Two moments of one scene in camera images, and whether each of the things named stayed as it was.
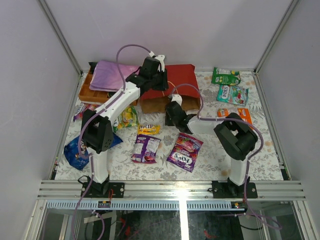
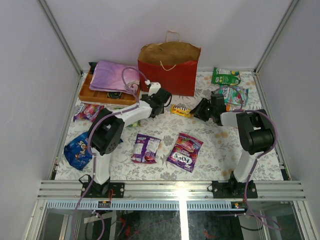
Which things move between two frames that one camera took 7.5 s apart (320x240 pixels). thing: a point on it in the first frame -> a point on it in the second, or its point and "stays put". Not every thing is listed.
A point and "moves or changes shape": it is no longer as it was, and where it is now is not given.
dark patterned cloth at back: x=92 y=65 stays put
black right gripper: x=167 y=122 -> x=197 y=111
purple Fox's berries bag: x=185 y=152 stays put
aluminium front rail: x=270 y=190 stays put
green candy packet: x=225 y=76 stays put
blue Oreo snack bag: x=72 y=156 stays put
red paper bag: x=182 y=81 moves or changes shape
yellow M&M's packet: x=149 y=129 moves or changes shape
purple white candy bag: x=145 y=149 stays put
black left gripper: x=163 y=80 -> x=164 y=94
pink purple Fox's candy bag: x=81 y=107 stays put
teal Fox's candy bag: x=233 y=94 stays put
